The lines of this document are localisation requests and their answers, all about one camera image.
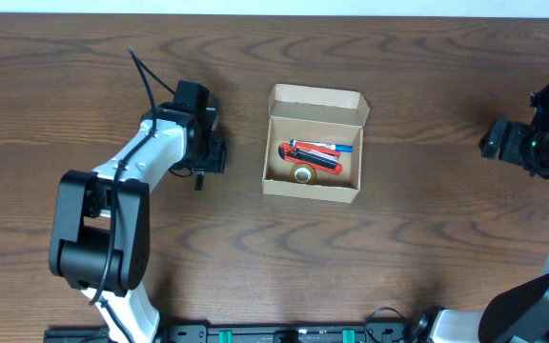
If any left black cable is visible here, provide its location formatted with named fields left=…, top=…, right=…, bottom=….
left=86, top=46, right=180, bottom=343

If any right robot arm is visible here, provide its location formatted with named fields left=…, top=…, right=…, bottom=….
left=416, top=83, right=549, bottom=342

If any clear tape roll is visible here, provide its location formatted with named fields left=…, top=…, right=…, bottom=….
left=289, top=163, right=316, bottom=184

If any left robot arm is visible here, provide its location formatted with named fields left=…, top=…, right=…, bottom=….
left=44, top=80, right=227, bottom=342

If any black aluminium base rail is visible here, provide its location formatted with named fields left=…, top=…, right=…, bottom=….
left=43, top=318, right=430, bottom=343

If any orange utility knife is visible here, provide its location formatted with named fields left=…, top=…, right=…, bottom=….
left=278, top=143, right=343, bottom=175

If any cardboard box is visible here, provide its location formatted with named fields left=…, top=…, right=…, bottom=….
left=262, top=84, right=370, bottom=203

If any black green whiteboard marker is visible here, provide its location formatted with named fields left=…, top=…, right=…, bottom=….
left=194, top=171, right=205, bottom=191

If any blue whiteboard marker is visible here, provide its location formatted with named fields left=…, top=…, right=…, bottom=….
left=290, top=139, right=354, bottom=152

